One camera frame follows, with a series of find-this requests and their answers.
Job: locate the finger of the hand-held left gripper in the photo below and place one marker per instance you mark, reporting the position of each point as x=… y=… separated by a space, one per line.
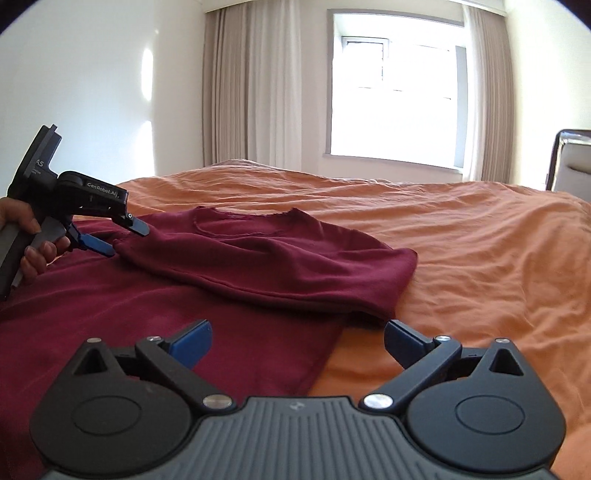
x=94 y=242
x=135 y=226

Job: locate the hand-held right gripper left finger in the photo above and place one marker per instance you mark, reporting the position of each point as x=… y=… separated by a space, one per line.
x=193 y=342

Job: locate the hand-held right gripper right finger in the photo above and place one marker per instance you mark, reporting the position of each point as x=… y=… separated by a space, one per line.
x=400 y=342

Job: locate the maroon shirt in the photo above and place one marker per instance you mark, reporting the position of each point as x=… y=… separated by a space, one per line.
x=221 y=258

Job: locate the person's left hand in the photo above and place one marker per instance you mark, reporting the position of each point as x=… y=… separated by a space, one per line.
x=32 y=258

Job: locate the orange bed sheet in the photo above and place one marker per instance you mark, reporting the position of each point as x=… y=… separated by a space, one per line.
x=485 y=258

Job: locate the beige curtain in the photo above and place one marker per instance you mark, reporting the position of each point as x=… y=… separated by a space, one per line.
x=263 y=87
x=489 y=92

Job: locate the brown padded headboard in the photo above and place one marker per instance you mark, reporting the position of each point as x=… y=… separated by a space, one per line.
x=570 y=161

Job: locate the window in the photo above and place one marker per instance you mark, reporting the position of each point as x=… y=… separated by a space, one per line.
x=397 y=92

